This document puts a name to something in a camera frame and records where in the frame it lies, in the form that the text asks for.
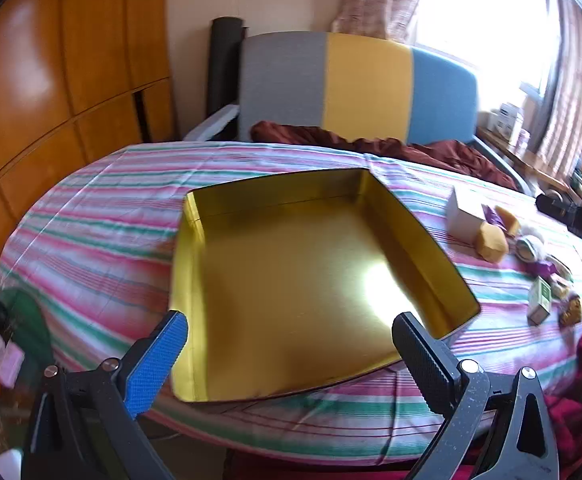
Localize window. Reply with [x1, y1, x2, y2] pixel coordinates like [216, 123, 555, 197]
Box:
[416, 0, 562, 98]

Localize wooden wardrobe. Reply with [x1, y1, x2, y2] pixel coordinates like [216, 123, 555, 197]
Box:
[0, 0, 176, 286]

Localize purple wrapper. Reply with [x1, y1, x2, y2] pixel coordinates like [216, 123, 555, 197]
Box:
[481, 203, 506, 228]
[533, 256, 564, 281]

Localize grey yellow blue armchair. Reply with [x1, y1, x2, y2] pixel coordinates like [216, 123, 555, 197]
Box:
[183, 31, 536, 196]

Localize pink small box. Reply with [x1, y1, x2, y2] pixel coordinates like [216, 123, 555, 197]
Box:
[0, 347, 26, 388]

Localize yellow sponge block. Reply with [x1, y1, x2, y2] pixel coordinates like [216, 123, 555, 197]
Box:
[472, 222, 510, 263]
[498, 207, 522, 236]

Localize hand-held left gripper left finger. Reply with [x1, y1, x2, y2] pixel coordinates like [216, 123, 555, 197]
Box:
[21, 310, 189, 480]

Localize cream sock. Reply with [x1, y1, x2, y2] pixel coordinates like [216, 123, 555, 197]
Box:
[515, 236, 546, 262]

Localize gold cardboard box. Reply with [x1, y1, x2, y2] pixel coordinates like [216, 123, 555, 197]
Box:
[169, 167, 482, 403]

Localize striped tablecloth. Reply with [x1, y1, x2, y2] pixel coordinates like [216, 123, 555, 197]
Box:
[0, 140, 582, 461]

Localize white cardboard box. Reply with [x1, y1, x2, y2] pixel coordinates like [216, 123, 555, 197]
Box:
[446, 187, 488, 237]

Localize green and white small box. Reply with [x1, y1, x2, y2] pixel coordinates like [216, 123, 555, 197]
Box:
[527, 277, 554, 327]

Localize maroon blanket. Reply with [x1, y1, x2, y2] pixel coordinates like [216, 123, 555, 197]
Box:
[250, 120, 522, 191]

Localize white box with dark print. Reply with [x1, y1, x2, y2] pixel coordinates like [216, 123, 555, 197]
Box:
[498, 102, 525, 142]

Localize yellow brown snack packet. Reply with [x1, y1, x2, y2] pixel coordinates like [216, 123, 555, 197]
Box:
[558, 292, 582, 327]

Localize wooden side desk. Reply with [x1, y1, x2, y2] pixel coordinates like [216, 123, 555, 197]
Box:
[476, 125, 582, 211]

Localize red garment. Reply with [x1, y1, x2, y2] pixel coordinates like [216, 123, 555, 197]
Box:
[543, 330, 582, 480]

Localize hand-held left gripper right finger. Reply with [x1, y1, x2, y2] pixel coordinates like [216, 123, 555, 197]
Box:
[392, 311, 560, 480]

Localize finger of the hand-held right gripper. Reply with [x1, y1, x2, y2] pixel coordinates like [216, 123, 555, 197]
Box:
[536, 194, 582, 235]

